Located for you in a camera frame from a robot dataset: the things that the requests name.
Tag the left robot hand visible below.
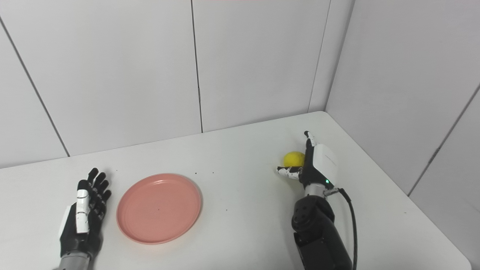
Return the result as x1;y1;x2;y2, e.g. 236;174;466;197
59;168;112;260

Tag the yellow lemon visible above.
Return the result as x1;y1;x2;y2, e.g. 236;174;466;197
283;151;306;168

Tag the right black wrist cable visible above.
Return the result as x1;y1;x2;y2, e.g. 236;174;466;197
324;187;358;270

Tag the pink round plate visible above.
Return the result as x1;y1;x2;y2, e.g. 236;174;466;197
116;173;202;245

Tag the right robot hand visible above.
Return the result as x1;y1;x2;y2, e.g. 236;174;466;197
276;130;339;190

